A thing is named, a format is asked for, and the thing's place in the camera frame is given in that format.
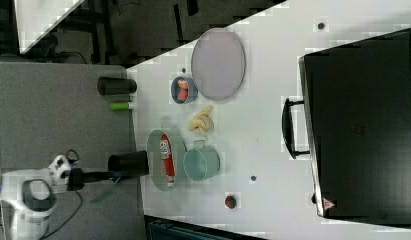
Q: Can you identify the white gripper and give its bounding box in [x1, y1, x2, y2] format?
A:
[48, 154, 117, 191]

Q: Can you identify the red ketchup bottle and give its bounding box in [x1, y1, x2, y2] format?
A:
[160, 134, 175, 188]

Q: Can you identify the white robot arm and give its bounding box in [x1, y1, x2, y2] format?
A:
[0, 155, 121, 240]

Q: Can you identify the green marker pen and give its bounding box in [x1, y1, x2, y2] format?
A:
[110, 102, 135, 111]

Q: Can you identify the dark blue crate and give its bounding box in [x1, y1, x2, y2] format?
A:
[144, 215, 264, 240]

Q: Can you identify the teal mug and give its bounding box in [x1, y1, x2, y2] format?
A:
[183, 140, 220, 182]

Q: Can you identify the red toy strawberry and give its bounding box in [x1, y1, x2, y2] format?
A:
[178, 89, 188, 102]

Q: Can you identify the orange toy bread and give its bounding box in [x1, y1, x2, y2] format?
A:
[178, 79, 188, 89]

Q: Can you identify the small blue bowl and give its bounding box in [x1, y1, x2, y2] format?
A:
[170, 77, 198, 104]

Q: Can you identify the grey round plate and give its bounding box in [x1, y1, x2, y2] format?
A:
[191, 28, 246, 101]

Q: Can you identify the white side table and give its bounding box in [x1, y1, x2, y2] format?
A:
[13, 0, 85, 54]

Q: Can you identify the black toaster oven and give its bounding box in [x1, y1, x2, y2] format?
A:
[298, 28, 411, 229]

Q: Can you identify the black cylinder post lower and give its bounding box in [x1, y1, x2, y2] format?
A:
[108, 151, 149, 178]

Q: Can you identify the black cylinder post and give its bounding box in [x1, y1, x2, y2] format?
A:
[97, 77, 137, 96]
[108, 151, 149, 178]

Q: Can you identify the black cylinder post upper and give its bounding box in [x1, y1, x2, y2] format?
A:
[97, 77, 137, 96]

